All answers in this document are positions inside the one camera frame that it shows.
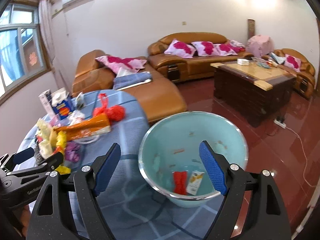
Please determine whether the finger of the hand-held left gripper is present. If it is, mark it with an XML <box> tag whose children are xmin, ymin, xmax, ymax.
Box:
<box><xmin>5</xmin><ymin>152</ymin><xmax>64</xmax><ymax>181</ymax></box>
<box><xmin>11</xmin><ymin>147</ymin><xmax>35</xmax><ymax>166</ymax></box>

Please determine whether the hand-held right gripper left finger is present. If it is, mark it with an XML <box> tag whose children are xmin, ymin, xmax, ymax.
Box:
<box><xmin>27</xmin><ymin>142</ymin><xmax>123</xmax><ymax>240</ymax></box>

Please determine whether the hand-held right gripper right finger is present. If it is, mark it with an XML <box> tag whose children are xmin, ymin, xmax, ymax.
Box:
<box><xmin>199</xmin><ymin>141</ymin><xmax>292</xmax><ymax>240</ymax></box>

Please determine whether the yellow sponge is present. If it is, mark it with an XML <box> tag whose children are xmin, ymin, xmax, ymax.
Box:
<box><xmin>54</xmin><ymin>166</ymin><xmax>72</xmax><ymax>175</ymax></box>

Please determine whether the light blue plastic bin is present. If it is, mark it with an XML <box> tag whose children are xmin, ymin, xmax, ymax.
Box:
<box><xmin>138</xmin><ymin>111</ymin><xmax>248</xmax><ymax>208</ymax></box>

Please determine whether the clear plastic bag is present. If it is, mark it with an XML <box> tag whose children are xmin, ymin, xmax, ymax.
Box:
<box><xmin>69</xmin><ymin>111</ymin><xmax>86</xmax><ymax>125</ymax></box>

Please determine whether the grey scouring pad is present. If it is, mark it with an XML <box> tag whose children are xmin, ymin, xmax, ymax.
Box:
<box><xmin>35</xmin><ymin>144</ymin><xmax>50</xmax><ymax>166</ymax></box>

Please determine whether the pale yellow foam piece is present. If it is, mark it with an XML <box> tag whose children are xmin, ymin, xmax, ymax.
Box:
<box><xmin>36</xmin><ymin>119</ymin><xmax>55</xmax><ymax>141</ymax></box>
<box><xmin>39</xmin><ymin>140</ymin><xmax>60</xmax><ymax>159</ymax></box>

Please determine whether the white and yellow packet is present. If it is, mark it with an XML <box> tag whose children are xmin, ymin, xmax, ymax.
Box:
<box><xmin>186</xmin><ymin>170</ymin><xmax>204</xmax><ymax>195</ymax></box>

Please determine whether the bright yellow wrapper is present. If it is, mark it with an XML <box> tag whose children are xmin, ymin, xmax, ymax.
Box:
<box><xmin>56</xmin><ymin>132</ymin><xmax>68</xmax><ymax>153</ymax></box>

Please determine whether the purple wrapper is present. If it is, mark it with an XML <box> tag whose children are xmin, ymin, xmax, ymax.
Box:
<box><xmin>65</xmin><ymin>141</ymin><xmax>83</xmax><ymax>162</ymax></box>

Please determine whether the red wrapper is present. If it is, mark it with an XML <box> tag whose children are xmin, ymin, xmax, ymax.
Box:
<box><xmin>173</xmin><ymin>171</ymin><xmax>188</xmax><ymax>195</ymax></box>

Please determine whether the pink plastic wrapper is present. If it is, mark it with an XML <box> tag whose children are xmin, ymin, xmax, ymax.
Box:
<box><xmin>49</xmin><ymin>116</ymin><xmax>63</xmax><ymax>128</ymax></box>

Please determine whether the orange plastic wrapper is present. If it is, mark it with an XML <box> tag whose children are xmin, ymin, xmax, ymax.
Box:
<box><xmin>54</xmin><ymin>113</ymin><xmax>112</xmax><ymax>140</ymax></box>

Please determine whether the white milk carton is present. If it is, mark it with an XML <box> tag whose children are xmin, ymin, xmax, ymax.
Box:
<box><xmin>39</xmin><ymin>90</ymin><xmax>57</xmax><ymax>119</ymax></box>

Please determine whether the red mesh bag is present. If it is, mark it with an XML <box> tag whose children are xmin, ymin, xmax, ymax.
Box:
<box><xmin>92</xmin><ymin>93</ymin><xmax>125</xmax><ymax>122</ymax></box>

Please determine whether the blue and white carton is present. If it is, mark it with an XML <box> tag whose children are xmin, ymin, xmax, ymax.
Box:
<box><xmin>51</xmin><ymin>88</ymin><xmax>75</xmax><ymax>120</ymax></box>

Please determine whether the blue checked tablecloth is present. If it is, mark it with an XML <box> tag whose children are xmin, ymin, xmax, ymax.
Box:
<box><xmin>15</xmin><ymin>90</ymin><xmax>228</xmax><ymax>240</ymax></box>

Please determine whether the small clear packet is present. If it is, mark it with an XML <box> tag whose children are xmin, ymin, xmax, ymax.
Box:
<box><xmin>74</xmin><ymin>92</ymin><xmax>85</xmax><ymax>110</ymax></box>

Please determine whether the dark wooden coffee table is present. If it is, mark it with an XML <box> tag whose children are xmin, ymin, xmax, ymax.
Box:
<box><xmin>210</xmin><ymin>60</ymin><xmax>297</xmax><ymax>128</ymax></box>

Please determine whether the tan leather chaise sofa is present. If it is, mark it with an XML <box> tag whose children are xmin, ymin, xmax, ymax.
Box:
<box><xmin>72</xmin><ymin>49</ymin><xmax>187</xmax><ymax>123</ymax></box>

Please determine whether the folded blue towel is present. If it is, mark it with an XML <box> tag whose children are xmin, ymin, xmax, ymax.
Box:
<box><xmin>113</xmin><ymin>72</ymin><xmax>153</xmax><ymax>90</ymax></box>

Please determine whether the red paper window decoration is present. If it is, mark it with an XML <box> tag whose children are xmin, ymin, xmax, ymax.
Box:
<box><xmin>26</xmin><ymin>51</ymin><xmax>38</xmax><ymax>67</ymax></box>

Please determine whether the white cloth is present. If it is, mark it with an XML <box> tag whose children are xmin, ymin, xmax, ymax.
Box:
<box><xmin>116</xmin><ymin>67</ymin><xmax>135</xmax><ymax>78</ymax></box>

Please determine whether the window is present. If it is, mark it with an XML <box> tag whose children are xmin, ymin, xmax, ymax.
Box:
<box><xmin>0</xmin><ymin>4</ymin><xmax>49</xmax><ymax>98</ymax></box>

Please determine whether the pink floral pillow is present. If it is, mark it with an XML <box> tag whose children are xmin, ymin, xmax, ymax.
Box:
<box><xmin>191</xmin><ymin>41</ymin><xmax>220</xmax><ymax>57</ymax></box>
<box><xmin>164</xmin><ymin>39</ymin><xmax>197</xmax><ymax>58</ymax></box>
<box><xmin>212</xmin><ymin>43</ymin><xmax>238</xmax><ymax>55</ymax></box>
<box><xmin>229</xmin><ymin>39</ymin><xmax>246</xmax><ymax>53</ymax></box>
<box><xmin>95</xmin><ymin>55</ymin><xmax>148</xmax><ymax>74</ymax></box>
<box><xmin>284</xmin><ymin>54</ymin><xmax>302</xmax><ymax>72</ymax></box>

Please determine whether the pink curtain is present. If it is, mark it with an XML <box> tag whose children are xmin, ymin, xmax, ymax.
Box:
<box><xmin>37</xmin><ymin>0</ymin><xmax>57</xmax><ymax>80</ymax></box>

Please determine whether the light blue bag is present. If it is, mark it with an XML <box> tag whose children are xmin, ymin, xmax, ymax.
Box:
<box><xmin>269</xmin><ymin>52</ymin><xmax>287</xmax><ymax>64</ymax></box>

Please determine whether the tan leather armchair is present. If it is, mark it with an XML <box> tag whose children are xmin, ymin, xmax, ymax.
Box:
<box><xmin>262</xmin><ymin>48</ymin><xmax>316</xmax><ymax>100</ymax></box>

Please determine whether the pink covered object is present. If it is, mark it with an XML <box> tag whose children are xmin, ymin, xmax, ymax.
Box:
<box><xmin>246</xmin><ymin>35</ymin><xmax>273</xmax><ymax>58</ymax></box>

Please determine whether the brown wooden board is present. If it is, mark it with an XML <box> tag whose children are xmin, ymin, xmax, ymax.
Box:
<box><xmin>247</xmin><ymin>19</ymin><xmax>255</xmax><ymax>40</ymax></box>

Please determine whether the white cable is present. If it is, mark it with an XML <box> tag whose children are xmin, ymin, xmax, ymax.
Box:
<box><xmin>285</xmin><ymin>126</ymin><xmax>317</xmax><ymax>188</ymax></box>

